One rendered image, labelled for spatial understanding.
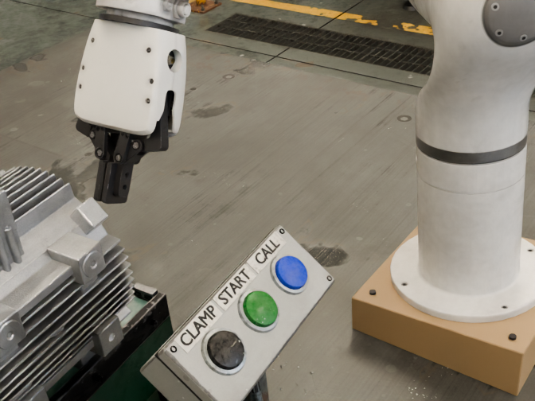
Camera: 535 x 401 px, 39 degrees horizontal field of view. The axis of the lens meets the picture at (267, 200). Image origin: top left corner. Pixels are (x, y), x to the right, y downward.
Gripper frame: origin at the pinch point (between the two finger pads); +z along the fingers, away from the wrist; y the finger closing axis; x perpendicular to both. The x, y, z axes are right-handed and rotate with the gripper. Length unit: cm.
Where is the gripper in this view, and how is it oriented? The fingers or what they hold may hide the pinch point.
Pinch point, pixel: (113, 181)
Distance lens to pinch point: 75.0
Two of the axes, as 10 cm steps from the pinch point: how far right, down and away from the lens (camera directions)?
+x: -4.8, 0.3, -8.8
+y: -8.6, -2.3, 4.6
